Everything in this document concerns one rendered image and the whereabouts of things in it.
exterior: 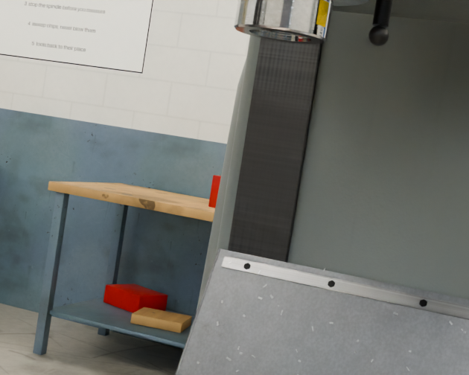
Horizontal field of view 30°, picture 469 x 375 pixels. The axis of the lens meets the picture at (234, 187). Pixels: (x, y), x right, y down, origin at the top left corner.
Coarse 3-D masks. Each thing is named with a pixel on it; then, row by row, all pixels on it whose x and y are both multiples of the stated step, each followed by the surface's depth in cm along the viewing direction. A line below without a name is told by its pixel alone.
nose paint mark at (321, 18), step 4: (320, 0) 43; (320, 4) 43; (324, 4) 43; (328, 4) 43; (320, 8) 43; (324, 8) 43; (320, 12) 43; (324, 12) 43; (320, 16) 43; (324, 16) 43; (320, 20) 43; (324, 20) 43; (320, 24) 43; (324, 24) 43
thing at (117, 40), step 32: (0, 0) 554; (32, 0) 545; (64, 0) 537; (96, 0) 529; (128, 0) 521; (0, 32) 553; (32, 32) 545; (64, 32) 537; (96, 32) 528; (128, 32) 521; (96, 64) 528; (128, 64) 521
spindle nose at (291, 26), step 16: (240, 0) 44; (256, 0) 43; (272, 0) 42; (288, 0) 42; (304, 0) 42; (240, 16) 43; (256, 16) 43; (272, 16) 42; (288, 16) 42; (304, 16) 42; (256, 32) 46; (272, 32) 46; (288, 32) 43; (304, 32) 42; (320, 32) 43
